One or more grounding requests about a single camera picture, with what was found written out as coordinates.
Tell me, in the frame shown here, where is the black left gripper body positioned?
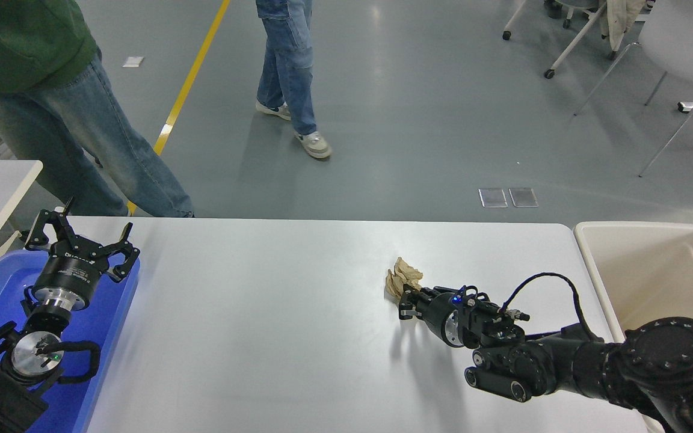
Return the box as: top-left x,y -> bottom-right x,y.
34,244 -> 110,302

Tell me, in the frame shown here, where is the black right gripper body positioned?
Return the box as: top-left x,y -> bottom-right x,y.
419,292 -> 462,345

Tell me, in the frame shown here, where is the tan paper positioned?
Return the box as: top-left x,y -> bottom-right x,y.
384,257 -> 424,301

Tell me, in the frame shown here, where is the person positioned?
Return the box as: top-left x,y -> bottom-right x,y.
255,0 -> 333,160
0,0 -> 196,218

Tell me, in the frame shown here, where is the large pale bin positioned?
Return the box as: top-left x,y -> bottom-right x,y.
573,221 -> 693,433

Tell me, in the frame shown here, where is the office chair caster base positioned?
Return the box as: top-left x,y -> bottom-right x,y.
542,0 -> 601,29

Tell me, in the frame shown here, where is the pale hanging cloth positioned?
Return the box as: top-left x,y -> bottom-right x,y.
599,0 -> 648,52

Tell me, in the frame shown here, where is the white shell chair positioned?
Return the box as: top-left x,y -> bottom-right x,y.
574,0 -> 693,178

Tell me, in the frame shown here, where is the white rolling table frame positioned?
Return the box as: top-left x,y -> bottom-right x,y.
502,0 -> 619,80

